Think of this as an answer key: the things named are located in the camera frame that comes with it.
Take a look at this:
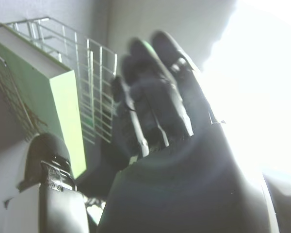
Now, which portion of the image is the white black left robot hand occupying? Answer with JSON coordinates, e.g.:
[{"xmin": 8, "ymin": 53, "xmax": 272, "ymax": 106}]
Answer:
[{"xmin": 4, "ymin": 30, "xmax": 279, "ymax": 233}]

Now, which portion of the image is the light green board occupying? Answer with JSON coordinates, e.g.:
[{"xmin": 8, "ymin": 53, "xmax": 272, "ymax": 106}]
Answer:
[{"xmin": 0, "ymin": 26, "xmax": 87, "ymax": 180}]

